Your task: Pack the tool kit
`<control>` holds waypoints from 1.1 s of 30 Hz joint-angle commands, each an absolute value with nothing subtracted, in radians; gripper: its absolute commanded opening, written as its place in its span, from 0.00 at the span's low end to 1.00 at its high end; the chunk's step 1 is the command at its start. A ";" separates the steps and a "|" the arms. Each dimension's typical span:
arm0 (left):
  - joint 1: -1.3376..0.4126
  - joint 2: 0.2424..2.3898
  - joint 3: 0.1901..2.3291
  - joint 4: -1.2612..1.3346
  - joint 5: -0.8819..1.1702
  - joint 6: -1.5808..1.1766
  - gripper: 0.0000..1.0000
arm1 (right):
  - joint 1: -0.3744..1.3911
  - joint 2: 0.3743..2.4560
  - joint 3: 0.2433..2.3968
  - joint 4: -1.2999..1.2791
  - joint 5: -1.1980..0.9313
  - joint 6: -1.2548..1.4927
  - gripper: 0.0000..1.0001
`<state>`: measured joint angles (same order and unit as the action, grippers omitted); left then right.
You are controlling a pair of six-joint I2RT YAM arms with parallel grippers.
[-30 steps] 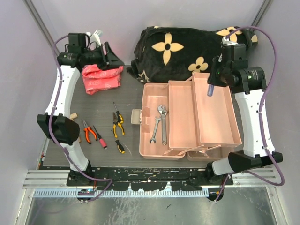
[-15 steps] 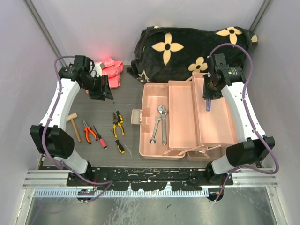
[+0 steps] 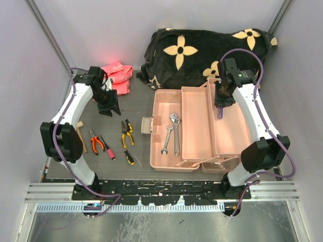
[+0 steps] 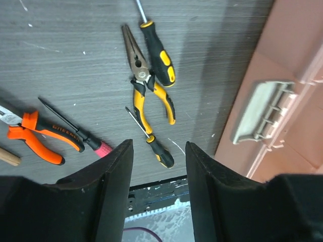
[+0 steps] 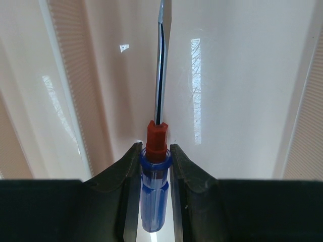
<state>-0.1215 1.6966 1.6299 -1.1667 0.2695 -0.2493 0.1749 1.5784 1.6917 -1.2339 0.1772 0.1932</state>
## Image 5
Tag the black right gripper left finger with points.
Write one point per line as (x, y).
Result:
(103, 208)

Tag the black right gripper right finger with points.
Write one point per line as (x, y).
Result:
(210, 209)

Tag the blue handled screwdriver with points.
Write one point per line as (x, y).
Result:
(155, 158)

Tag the pink plastic tool box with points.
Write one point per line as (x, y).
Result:
(78, 85)

